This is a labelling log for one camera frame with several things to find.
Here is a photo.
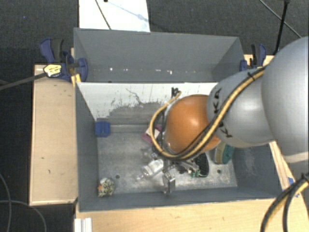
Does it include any clear plastic bottle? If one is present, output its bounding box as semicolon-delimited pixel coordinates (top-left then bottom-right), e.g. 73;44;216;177
137;159;165;181

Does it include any pink purple packet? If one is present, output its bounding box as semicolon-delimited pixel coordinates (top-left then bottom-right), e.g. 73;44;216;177
140;126;163;144

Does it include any green and yellow sponge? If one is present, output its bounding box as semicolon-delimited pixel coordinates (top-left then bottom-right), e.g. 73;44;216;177
211;143;235;165

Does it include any spotted toy animal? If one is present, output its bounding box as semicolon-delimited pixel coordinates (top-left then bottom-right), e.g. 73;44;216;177
97;177;115;198

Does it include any blue sponge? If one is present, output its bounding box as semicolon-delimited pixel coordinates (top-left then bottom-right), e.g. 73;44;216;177
95;120;112;138

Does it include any grey metal bin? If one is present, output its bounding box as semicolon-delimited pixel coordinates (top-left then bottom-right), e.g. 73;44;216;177
73;27;283;213

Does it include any pale wood board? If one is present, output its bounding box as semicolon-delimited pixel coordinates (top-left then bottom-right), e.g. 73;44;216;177
28;63;80;206

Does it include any black cylinder on white bracket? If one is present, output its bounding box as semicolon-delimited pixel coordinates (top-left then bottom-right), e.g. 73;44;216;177
194;151;211;178

